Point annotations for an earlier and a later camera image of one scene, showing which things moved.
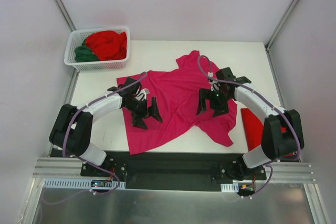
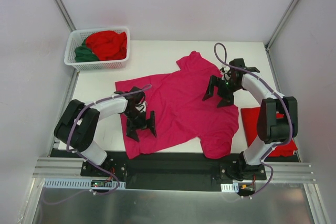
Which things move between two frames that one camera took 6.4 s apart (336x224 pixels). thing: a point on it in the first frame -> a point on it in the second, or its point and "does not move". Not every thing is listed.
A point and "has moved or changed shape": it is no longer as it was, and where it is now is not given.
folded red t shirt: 254,129 does not move
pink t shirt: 176,91 has moved or changed shape
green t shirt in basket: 83,53 does not move
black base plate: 172,171 does not move
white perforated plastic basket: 76,37 does not move
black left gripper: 143,111 -> 140,123
